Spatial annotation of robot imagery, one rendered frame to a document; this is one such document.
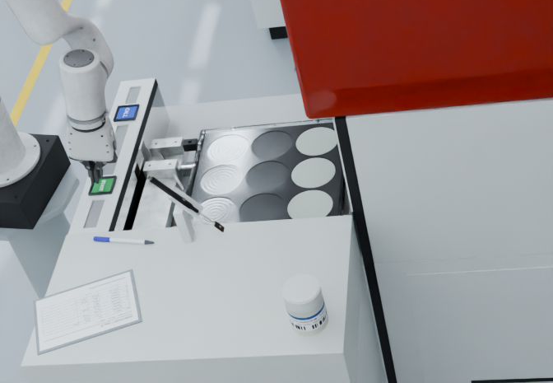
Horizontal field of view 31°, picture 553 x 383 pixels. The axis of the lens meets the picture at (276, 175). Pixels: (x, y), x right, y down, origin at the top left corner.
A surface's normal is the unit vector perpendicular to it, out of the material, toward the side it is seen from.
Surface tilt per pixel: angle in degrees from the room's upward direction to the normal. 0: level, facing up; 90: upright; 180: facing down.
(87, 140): 91
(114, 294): 0
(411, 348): 90
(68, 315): 0
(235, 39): 0
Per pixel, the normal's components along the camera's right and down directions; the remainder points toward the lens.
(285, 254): -0.19, -0.73
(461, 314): -0.10, 0.68
